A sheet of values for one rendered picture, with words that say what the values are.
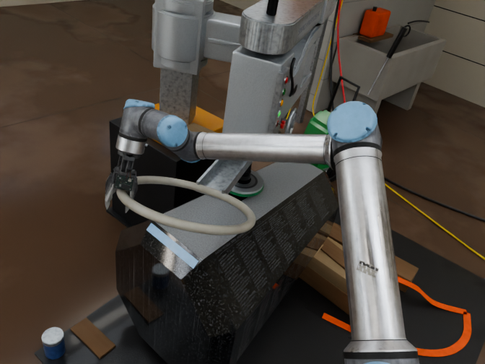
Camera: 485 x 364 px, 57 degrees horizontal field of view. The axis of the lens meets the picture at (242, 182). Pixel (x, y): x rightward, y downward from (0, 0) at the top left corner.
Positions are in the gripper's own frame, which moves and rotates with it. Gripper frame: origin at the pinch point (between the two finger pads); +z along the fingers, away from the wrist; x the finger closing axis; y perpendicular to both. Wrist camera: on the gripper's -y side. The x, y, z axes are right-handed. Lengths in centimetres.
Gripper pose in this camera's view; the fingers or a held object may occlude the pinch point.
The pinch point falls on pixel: (117, 206)
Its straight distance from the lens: 156.8
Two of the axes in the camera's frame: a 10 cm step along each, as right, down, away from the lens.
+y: 2.3, 2.9, -9.3
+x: 9.4, 2.0, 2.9
